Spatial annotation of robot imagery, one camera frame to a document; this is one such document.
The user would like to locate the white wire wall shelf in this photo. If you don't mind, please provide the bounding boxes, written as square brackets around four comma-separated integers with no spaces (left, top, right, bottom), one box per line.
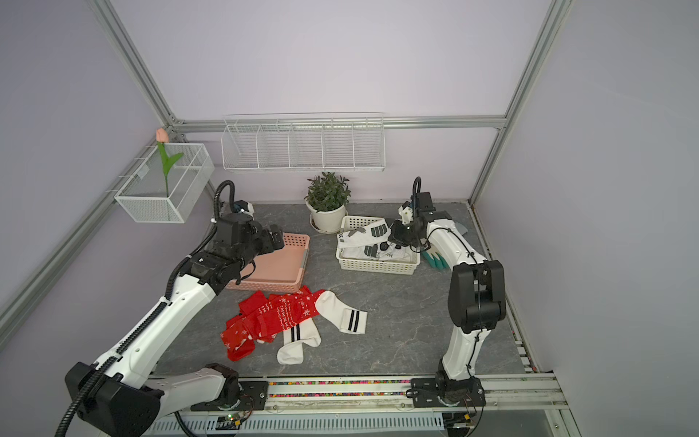
[221,112,386,171]

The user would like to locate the red patterned sock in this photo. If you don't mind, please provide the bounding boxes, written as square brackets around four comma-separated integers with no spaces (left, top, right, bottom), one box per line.
[220,314,277,362]
[235,286,325,342]

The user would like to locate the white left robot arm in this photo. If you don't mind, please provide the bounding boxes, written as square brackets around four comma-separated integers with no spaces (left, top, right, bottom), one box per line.
[55,180,284,436]

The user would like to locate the white sock two black stripes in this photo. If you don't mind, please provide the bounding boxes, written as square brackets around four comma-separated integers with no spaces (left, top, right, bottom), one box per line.
[277,319,321,365]

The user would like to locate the white mesh wall box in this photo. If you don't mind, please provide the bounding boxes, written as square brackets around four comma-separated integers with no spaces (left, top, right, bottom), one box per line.
[115,143,214,224]

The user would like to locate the green white garden glove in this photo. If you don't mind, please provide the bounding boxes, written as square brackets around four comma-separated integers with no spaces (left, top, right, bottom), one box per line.
[420,218,473,271]

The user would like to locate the pink artificial tulip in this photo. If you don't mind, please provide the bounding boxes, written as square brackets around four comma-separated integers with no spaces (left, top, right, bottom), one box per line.
[156,129,184,197]

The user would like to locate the white perforated plastic basket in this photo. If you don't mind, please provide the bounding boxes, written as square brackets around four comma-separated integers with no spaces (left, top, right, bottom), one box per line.
[336,216,420,275]

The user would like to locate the white sport sock grey toe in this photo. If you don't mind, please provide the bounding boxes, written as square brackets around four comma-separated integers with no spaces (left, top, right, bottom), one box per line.
[338,218,391,249]

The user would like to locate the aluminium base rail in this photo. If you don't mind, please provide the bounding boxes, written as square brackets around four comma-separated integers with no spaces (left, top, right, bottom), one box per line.
[182,373,570,414]

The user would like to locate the white striped ankle sock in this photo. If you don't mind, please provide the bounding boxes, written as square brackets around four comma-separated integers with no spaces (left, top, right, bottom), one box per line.
[315,291,368,335]

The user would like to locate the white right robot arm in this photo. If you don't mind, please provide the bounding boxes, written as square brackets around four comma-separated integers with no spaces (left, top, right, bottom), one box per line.
[390,177,507,382]

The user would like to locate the green potted plant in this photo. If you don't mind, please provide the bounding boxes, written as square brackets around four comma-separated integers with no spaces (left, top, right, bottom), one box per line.
[305,172,351,212]

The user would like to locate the white sport sock grey heel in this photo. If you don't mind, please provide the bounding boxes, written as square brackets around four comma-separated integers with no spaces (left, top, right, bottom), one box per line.
[341,241,411,263]

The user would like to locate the pink perforated plastic basket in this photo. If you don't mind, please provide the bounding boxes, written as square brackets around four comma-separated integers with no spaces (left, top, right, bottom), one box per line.
[226,233,311,293]

